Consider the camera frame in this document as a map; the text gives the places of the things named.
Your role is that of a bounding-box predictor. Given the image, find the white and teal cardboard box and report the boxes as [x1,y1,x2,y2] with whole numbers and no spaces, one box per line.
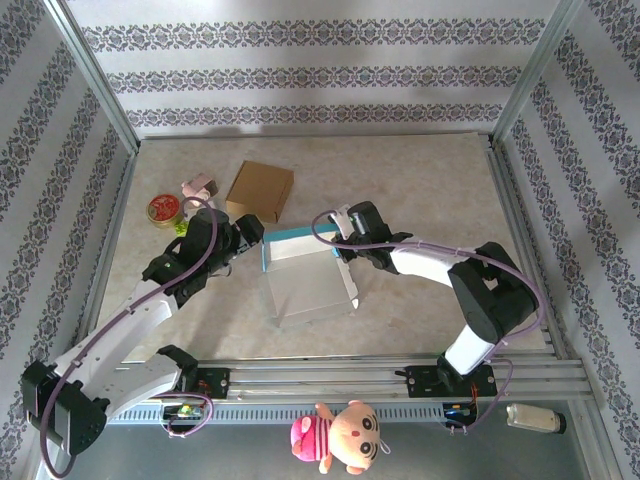
[260,225,361,331]

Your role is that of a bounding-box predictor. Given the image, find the brown cardboard box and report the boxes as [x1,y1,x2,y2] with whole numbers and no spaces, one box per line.
[224,159,295,224]

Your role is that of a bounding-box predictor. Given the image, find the red round tin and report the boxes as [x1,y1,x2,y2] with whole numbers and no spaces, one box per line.
[145,193,185,230]

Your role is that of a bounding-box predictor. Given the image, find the small circuit board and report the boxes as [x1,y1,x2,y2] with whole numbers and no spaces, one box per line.
[442,402,479,419]
[159,403,206,421]

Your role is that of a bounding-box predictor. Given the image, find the pink plush doll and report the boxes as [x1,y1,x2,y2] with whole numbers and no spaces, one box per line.
[289,399,392,476]

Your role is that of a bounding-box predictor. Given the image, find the white bottle with black cap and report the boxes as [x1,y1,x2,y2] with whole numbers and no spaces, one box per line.
[505,402,567,435]

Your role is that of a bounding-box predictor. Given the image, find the aluminium side rail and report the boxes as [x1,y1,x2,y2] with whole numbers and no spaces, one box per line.
[482,132,571,361]
[69,149,139,366]

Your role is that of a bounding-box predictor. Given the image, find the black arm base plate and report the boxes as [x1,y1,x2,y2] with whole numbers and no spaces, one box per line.
[394,363,499,400]
[179,367,232,401]

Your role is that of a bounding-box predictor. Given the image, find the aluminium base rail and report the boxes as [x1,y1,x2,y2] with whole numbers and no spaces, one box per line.
[47,352,599,406]

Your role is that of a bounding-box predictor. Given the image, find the perforated metal cable duct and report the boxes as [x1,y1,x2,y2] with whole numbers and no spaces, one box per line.
[107,403,481,426]

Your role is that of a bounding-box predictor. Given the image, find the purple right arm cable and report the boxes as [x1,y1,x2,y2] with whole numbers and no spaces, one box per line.
[312,208,545,436]

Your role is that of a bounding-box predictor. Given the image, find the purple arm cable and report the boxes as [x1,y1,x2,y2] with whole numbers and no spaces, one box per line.
[38,197,236,480]
[312,208,545,436]

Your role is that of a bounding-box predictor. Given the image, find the aluminium corner post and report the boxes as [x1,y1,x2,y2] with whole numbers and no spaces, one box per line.
[42,0,141,156]
[492,0,584,146]

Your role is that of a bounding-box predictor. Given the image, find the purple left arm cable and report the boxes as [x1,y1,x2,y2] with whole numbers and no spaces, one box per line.
[38,197,236,480]

